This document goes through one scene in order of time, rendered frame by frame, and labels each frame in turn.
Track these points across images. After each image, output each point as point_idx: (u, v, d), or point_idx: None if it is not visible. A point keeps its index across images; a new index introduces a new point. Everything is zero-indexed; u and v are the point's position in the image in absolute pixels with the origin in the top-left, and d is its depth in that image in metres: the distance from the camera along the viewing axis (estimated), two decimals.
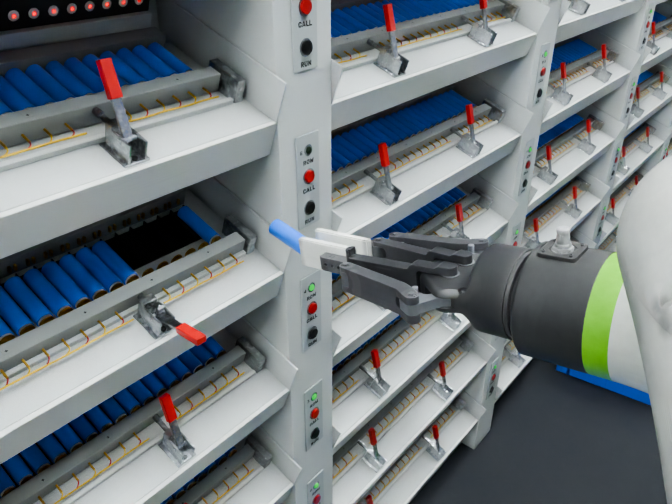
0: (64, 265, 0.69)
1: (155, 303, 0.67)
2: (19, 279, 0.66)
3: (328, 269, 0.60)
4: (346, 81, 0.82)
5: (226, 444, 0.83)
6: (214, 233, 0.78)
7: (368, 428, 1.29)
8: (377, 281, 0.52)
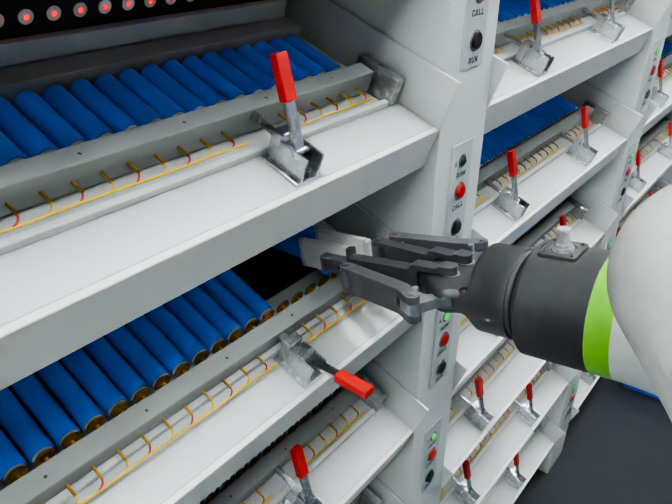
0: (191, 299, 0.58)
1: (303, 344, 0.56)
2: (144, 317, 0.55)
3: (328, 269, 0.60)
4: None
5: (352, 497, 0.72)
6: None
7: None
8: (378, 281, 0.52)
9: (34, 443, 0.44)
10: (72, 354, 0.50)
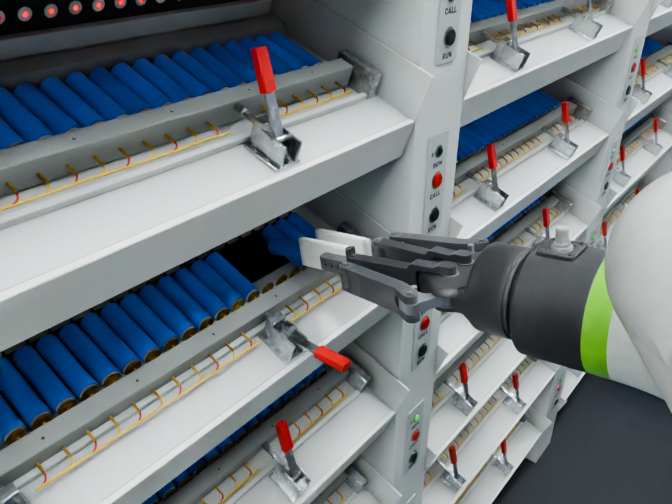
0: (181, 280, 0.62)
1: (286, 322, 0.60)
2: (136, 296, 0.58)
3: (328, 269, 0.60)
4: None
5: (336, 473, 0.76)
6: None
7: None
8: (376, 280, 0.52)
9: (32, 408, 0.48)
10: (68, 329, 0.54)
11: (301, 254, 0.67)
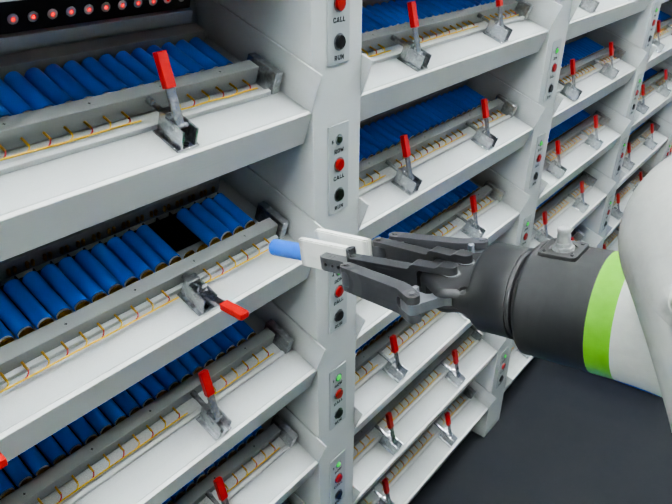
0: (112, 247, 0.73)
1: (199, 282, 0.71)
2: (72, 259, 0.70)
3: (328, 269, 0.60)
4: (373, 75, 0.86)
5: (258, 420, 0.87)
6: (249, 218, 0.83)
7: (384, 413, 1.34)
8: (378, 281, 0.52)
9: None
10: (11, 283, 0.65)
11: (201, 223, 0.79)
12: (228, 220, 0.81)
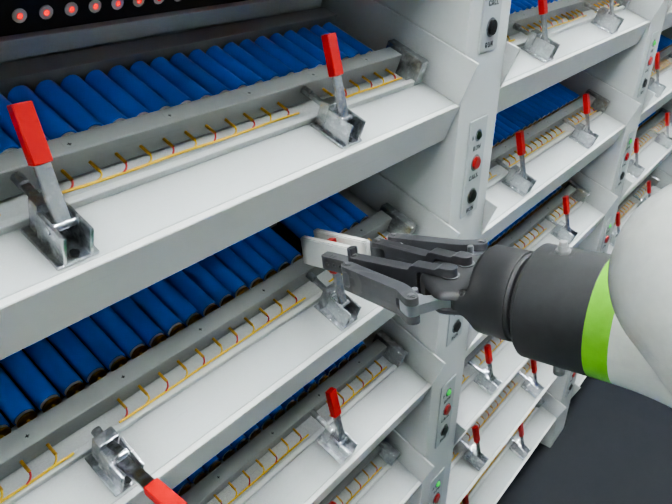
0: (231, 245, 0.67)
1: None
2: None
3: None
4: None
5: (378, 441, 0.80)
6: (364, 214, 0.76)
7: None
8: None
9: (110, 352, 0.53)
10: None
11: (318, 220, 0.73)
12: (343, 216, 0.75)
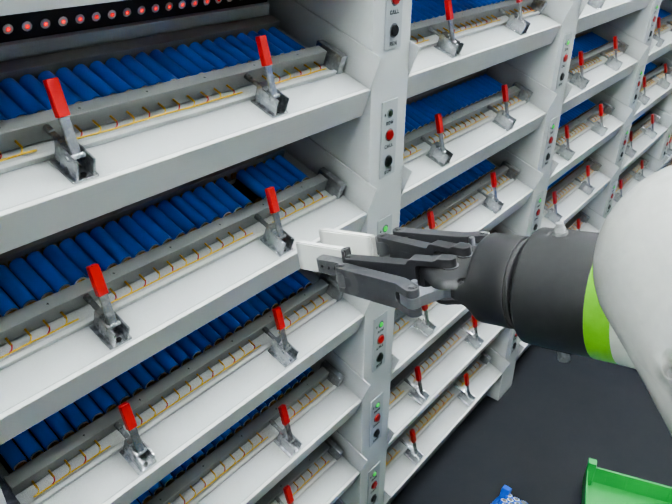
0: (198, 194, 0.89)
1: None
2: (168, 202, 0.85)
3: None
4: (416, 60, 1.01)
5: (317, 354, 1.02)
6: (305, 175, 0.98)
7: (412, 368, 1.49)
8: None
9: (107, 260, 0.75)
10: (125, 218, 0.81)
11: (267, 178, 0.95)
12: (288, 176, 0.97)
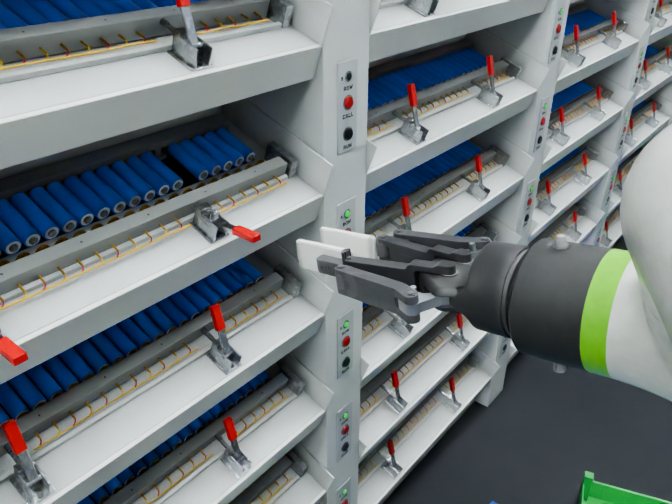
0: (117, 170, 0.74)
1: (211, 209, 0.72)
2: (77, 178, 0.71)
3: None
4: (381, 17, 0.87)
5: (267, 359, 0.88)
6: (251, 150, 0.84)
7: (390, 373, 1.35)
8: None
9: None
10: (18, 196, 0.66)
11: (204, 153, 0.81)
12: (230, 151, 0.83)
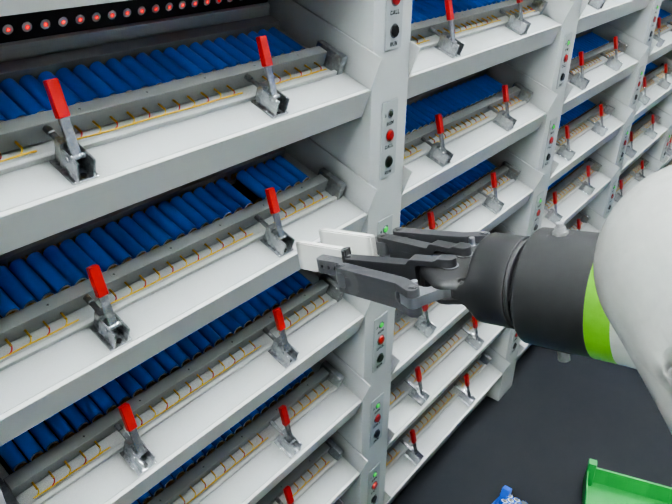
0: (199, 195, 0.88)
1: None
2: (168, 202, 0.85)
3: None
4: (416, 60, 1.01)
5: (318, 355, 1.02)
6: (306, 175, 0.98)
7: (413, 369, 1.49)
8: None
9: (107, 261, 0.75)
10: (125, 219, 0.80)
11: (267, 178, 0.95)
12: (289, 176, 0.97)
